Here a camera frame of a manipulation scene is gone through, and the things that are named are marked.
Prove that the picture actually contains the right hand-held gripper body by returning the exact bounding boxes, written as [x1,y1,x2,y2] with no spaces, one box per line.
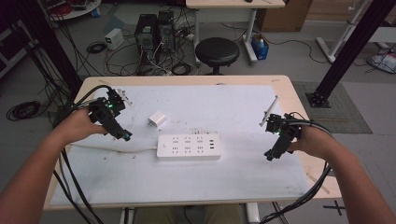
[259,94,303,154]

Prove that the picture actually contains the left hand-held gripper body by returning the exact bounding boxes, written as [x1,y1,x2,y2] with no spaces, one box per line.
[88,88,134,140]

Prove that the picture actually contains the person's left hand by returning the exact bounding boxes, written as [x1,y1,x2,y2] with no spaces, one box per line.
[58,107,108,146]

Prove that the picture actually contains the person's right hand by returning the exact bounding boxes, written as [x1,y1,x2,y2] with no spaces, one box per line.
[287,125,339,160]

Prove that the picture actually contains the white charger plug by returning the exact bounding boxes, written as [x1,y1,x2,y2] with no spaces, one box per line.
[148,109,167,128]

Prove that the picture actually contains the white power strip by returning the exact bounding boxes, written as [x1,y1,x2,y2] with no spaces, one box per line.
[156,133,222,161]

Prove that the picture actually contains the grey floor mat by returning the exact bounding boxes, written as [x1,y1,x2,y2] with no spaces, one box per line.
[291,80,374,135]

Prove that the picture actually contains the white power supply box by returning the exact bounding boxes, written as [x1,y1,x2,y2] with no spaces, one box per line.
[104,27,125,51]

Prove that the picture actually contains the white table mat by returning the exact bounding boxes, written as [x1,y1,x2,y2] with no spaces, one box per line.
[49,84,311,206]

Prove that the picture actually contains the blue open box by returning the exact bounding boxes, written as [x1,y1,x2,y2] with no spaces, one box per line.
[250,33,270,61]

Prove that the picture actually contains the black metal stand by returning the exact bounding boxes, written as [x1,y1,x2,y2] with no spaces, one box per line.
[11,0,84,96]
[305,0,396,109]

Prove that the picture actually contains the black computer tower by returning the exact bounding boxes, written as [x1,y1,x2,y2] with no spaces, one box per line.
[134,13,159,61]
[156,9,176,54]

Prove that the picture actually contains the black round stool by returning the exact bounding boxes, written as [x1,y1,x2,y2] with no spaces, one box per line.
[194,36,241,76]

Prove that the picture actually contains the round white table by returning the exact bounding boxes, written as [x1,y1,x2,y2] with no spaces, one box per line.
[39,0,103,21]

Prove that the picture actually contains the white metal stand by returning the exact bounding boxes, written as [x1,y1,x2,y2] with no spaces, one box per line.
[315,0,396,64]

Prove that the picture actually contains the brown cardboard box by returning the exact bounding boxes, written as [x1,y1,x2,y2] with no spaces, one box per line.
[256,0,314,33]

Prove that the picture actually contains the clear plastic bag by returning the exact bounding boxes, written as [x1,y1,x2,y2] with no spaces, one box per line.
[365,51,396,75]

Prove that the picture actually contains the white-legged wooden desk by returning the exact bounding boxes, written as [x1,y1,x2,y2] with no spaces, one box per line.
[185,0,287,65]

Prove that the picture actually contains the white power strip cable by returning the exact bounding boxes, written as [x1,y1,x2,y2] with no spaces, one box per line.
[68,142,159,154]

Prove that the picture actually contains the right gripper black cable bundle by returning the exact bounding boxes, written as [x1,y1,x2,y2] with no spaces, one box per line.
[260,111,334,224]

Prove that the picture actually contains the gripper black cable bundle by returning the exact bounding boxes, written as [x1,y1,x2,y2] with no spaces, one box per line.
[260,111,334,224]
[50,84,115,224]

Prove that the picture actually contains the left gripper black cable bundle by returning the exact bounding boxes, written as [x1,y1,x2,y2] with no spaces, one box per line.
[50,84,115,224]

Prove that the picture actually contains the coiled black cable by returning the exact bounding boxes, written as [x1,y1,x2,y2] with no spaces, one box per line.
[6,100,42,122]
[86,40,107,55]
[170,62,193,77]

